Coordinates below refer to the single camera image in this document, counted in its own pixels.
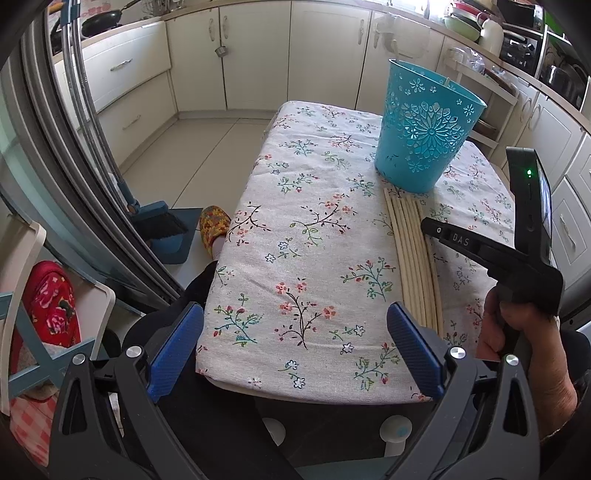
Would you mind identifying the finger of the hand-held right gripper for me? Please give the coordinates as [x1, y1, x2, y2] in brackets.
[420, 215, 517, 274]

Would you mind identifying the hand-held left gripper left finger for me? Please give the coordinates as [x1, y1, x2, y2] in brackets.
[50, 302, 206, 480]

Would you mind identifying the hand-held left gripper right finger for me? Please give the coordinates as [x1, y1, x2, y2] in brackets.
[387, 302, 543, 480]

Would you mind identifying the bundle of wooden chopsticks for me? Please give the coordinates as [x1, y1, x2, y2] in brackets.
[383, 187, 444, 335]

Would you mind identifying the teal perforated plastic basket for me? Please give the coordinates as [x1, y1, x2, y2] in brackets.
[374, 59, 488, 193]

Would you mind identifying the person's right forearm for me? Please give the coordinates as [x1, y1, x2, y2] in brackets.
[524, 332, 579, 446]

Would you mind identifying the person's right hand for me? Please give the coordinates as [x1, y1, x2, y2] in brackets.
[477, 287, 563, 370]

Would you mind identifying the person's dark trouser leg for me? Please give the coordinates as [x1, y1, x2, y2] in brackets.
[121, 261, 296, 480]

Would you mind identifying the white plastic chair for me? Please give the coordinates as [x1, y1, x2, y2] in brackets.
[0, 220, 117, 416]

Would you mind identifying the blue hand brush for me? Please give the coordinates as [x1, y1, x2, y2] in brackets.
[113, 173, 188, 241]

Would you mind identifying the colourful patterned slipper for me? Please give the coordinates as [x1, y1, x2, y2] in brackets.
[198, 206, 232, 247]

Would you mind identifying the cream kitchen cabinet row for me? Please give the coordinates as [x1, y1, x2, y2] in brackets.
[508, 83, 591, 298]
[165, 0, 445, 114]

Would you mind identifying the red floral bag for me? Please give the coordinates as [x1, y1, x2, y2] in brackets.
[21, 261, 82, 352]

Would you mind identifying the white shelf rack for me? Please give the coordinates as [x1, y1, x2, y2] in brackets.
[441, 46, 520, 162]

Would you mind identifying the red checked cloth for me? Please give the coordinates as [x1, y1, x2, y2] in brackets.
[9, 392, 62, 468]

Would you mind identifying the floral tablecloth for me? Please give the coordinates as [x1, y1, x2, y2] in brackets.
[195, 99, 515, 403]

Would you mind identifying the black toaster oven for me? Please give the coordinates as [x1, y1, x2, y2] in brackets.
[499, 23, 546, 77]

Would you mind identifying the white jug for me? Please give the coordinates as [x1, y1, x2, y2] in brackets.
[479, 18, 504, 58]

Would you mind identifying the stack of bowls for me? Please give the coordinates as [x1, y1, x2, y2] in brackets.
[443, 0, 490, 43]

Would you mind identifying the white hanging plastic bin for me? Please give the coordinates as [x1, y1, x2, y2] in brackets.
[373, 11, 408, 57]

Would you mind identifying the grey refrigerator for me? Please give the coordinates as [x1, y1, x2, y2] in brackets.
[0, 0, 191, 320]

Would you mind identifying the cream drawer cabinet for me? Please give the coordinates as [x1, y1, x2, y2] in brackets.
[53, 21, 178, 160]

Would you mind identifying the black frying pan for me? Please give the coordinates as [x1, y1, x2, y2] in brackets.
[81, 0, 140, 38]

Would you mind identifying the black wok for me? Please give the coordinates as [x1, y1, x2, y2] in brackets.
[50, 18, 66, 54]

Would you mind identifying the metal dish rack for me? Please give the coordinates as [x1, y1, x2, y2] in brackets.
[141, 0, 185, 16]

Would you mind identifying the teal wooden frame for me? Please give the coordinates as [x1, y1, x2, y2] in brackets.
[0, 291, 93, 398]

